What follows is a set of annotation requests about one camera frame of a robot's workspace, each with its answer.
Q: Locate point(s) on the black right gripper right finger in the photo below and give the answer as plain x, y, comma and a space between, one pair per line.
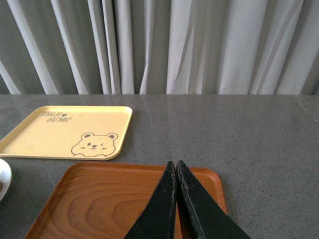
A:
199, 215

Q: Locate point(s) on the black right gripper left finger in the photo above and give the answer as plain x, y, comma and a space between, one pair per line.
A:
157, 221

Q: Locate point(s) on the white round plate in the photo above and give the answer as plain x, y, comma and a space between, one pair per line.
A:
5, 177

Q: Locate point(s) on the brown wooden tray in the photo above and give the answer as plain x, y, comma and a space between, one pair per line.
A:
96, 201

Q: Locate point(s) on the yellow bear tray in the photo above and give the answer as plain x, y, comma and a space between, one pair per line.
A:
69, 132

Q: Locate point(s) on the grey white curtain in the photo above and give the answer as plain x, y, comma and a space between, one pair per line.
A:
241, 47

